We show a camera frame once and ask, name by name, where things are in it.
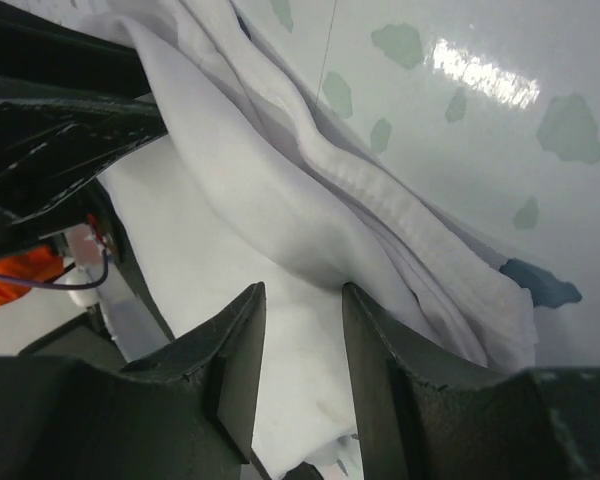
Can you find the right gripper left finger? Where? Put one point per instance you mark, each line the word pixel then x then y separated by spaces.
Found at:
pixel 186 411

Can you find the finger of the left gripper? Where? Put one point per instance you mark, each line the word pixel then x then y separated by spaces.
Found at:
pixel 71 105

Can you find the white t shirt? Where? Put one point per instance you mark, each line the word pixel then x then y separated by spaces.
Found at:
pixel 244 189

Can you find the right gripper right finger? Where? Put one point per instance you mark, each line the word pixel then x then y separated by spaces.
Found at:
pixel 425 413

